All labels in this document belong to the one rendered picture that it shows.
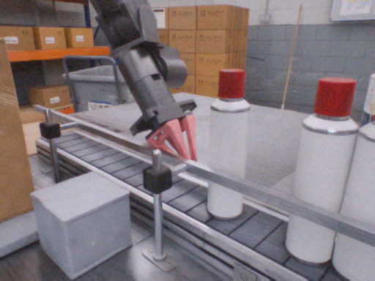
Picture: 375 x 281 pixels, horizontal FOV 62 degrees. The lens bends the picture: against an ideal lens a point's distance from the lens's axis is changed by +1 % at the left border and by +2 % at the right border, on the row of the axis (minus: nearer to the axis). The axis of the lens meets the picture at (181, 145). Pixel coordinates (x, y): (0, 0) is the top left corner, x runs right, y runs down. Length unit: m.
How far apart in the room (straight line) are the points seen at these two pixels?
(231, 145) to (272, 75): 4.56
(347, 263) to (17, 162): 0.46
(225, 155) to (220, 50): 3.23
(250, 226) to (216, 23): 3.28
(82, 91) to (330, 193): 2.46
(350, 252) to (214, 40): 3.36
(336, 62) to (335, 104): 4.41
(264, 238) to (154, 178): 0.16
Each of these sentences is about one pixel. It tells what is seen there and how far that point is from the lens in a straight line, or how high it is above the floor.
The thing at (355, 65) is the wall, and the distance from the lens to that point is 4.72.
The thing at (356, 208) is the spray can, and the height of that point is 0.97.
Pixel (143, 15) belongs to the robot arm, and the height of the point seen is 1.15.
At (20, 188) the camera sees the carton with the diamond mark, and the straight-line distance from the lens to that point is 0.55.
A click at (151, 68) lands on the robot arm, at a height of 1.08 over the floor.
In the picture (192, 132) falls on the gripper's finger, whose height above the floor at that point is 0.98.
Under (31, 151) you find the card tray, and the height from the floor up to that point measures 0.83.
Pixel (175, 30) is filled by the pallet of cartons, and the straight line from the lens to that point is 3.84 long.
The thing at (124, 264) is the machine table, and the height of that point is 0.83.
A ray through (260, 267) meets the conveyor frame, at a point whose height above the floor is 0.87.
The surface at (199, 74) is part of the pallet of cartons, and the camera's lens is 3.72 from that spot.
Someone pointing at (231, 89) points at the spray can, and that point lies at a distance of 0.39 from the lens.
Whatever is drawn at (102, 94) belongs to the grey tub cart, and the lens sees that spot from 2.60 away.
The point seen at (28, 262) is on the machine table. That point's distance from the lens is 0.50.
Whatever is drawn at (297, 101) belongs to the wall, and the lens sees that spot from 4.90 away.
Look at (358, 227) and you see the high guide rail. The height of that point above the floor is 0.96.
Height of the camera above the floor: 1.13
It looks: 20 degrees down
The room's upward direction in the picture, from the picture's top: straight up
